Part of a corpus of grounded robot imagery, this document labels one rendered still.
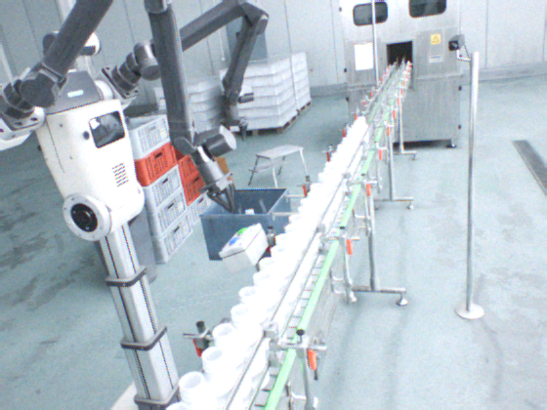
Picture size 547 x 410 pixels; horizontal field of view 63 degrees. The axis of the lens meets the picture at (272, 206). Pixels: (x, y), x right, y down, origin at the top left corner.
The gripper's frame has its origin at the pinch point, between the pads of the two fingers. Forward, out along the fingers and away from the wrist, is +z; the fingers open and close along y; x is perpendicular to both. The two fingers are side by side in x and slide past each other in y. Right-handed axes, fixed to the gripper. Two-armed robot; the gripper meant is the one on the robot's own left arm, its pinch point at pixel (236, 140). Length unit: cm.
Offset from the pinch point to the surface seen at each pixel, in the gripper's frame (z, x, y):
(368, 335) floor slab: 123, -31, -43
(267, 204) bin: 35.6, -13.6, -3.5
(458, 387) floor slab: 123, 1, -87
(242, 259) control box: 13, 77, -30
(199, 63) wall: 24, -962, 491
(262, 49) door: 10, -956, 309
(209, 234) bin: 36.4, 16.7, 13.3
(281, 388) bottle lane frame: 22, 110, -49
